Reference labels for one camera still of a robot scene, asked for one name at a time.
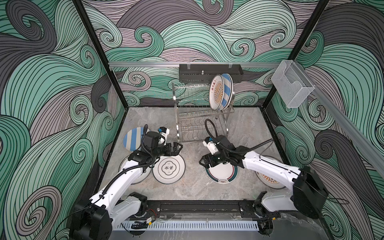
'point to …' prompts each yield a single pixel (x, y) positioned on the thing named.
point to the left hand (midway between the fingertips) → (176, 145)
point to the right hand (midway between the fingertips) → (204, 160)
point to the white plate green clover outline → (169, 169)
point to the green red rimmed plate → (222, 173)
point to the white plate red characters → (143, 175)
